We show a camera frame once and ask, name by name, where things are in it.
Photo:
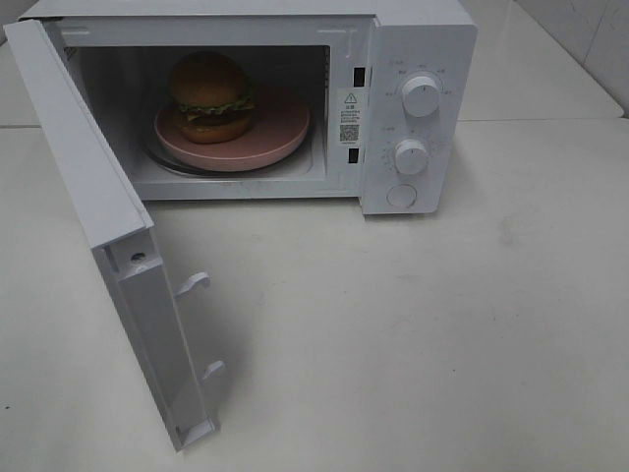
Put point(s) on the round white door button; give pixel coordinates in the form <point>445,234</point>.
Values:
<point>402,196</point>

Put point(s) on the pink round plate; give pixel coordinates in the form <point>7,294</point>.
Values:
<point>280,124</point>

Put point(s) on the toy burger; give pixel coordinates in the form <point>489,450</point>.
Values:
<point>213,97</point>

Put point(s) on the white microwave door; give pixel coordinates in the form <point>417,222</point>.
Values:
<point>118,230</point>

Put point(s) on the white lower microwave knob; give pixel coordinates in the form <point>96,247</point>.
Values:
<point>410,157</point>

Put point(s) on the white microwave knob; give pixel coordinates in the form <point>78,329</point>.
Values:
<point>420,94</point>
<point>410,157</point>

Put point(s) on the white warning label sticker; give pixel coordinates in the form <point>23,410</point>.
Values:
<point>350,114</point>

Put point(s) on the white microwave oven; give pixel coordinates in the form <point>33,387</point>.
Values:
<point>120,54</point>

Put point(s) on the white upper microwave knob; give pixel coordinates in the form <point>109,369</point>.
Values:
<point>420,94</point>

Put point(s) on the glass microwave turntable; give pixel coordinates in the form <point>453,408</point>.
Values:
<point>302,163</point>

